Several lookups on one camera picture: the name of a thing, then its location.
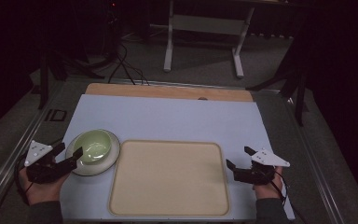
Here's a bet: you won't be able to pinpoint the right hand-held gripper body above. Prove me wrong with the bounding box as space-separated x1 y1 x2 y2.
233 148 291 187

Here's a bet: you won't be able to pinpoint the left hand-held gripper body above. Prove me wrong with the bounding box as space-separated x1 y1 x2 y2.
23 140 73 185

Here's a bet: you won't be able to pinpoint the green bowl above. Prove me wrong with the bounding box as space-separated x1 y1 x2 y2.
73 129 113 165

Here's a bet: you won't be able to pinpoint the green plate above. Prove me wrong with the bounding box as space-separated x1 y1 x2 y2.
65 129 121 177

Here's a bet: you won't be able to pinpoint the person's right hand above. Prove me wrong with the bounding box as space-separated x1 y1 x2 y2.
253 166 284 201

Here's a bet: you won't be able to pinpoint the person's left hand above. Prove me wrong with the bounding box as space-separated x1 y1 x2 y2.
18 167 71 206

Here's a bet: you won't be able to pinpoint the beige tray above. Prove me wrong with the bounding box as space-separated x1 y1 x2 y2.
107 139 231 217

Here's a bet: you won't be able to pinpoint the black tripod stand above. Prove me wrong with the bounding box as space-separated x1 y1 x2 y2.
245 31 312 127
36 46 106 111

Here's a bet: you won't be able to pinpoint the white table mat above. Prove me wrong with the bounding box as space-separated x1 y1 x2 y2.
59 93 296 222

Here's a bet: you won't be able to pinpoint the metal floor rail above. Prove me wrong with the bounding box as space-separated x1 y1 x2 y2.
282 95 347 224
0 79 67 217

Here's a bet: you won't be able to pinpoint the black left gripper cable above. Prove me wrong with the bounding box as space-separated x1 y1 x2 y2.
13 153 34 207

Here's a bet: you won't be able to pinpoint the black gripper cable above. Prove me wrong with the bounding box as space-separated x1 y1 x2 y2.
270 170 307 224
13 153 34 207

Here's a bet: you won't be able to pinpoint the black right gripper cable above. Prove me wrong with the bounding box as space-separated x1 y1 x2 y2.
270 170 307 224

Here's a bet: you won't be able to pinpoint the black floor cables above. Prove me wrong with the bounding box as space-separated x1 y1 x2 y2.
106 42 151 87

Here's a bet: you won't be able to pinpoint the white metal desk frame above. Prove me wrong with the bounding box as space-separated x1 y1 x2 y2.
162 0 256 79

